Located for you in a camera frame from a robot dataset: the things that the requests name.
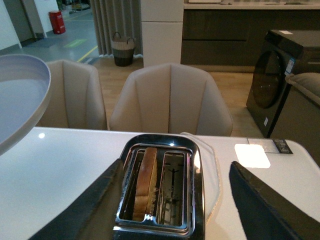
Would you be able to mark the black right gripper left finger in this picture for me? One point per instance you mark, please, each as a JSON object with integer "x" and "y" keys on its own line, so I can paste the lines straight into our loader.
{"x": 92, "y": 215}

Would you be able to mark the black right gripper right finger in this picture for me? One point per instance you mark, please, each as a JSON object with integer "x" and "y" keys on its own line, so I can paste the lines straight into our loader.
{"x": 264, "y": 213}

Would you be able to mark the bread slice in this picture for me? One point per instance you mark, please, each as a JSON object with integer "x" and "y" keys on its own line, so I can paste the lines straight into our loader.
{"x": 145, "y": 194}

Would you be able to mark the grey round plate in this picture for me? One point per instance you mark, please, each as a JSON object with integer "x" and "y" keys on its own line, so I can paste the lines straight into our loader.
{"x": 25, "y": 91}

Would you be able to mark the clear glass tray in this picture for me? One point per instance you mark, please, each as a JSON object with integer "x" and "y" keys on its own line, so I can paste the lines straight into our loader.
{"x": 211, "y": 175}

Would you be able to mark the label card on table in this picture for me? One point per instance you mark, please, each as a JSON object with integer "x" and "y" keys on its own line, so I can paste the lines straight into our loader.
{"x": 276, "y": 146}

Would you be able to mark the chrome white toaster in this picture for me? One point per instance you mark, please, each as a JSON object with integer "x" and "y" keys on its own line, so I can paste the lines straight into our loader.
{"x": 179, "y": 206}

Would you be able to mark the beige chair left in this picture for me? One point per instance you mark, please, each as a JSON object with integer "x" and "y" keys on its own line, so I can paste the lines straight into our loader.
{"x": 76, "y": 100}

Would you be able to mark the beige chair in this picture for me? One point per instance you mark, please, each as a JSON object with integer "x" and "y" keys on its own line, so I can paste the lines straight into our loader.
{"x": 171, "y": 99}
{"x": 76, "y": 100}

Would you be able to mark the beige chair right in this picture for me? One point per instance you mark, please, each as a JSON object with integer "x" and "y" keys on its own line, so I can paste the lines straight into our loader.
{"x": 171, "y": 99}

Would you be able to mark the black washing machine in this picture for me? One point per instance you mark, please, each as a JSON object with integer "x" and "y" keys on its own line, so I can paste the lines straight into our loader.
{"x": 283, "y": 52}

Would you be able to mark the woven basket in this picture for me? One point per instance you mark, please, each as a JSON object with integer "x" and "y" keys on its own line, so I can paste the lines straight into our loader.
{"x": 123, "y": 48}

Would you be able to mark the dark kitchen counter cabinet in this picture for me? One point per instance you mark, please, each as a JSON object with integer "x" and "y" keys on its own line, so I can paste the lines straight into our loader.
{"x": 230, "y": 37}

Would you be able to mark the red box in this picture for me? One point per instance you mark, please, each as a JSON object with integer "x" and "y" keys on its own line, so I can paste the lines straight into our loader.
{"x": 57, "y": 22}

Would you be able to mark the grey curtain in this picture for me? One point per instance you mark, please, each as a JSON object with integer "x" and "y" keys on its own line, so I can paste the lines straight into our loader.
{"x": 122, "y": 16}

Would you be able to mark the white pillar cabinet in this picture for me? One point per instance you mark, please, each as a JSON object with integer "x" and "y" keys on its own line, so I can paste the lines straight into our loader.
{"x": 162, "y": 30}

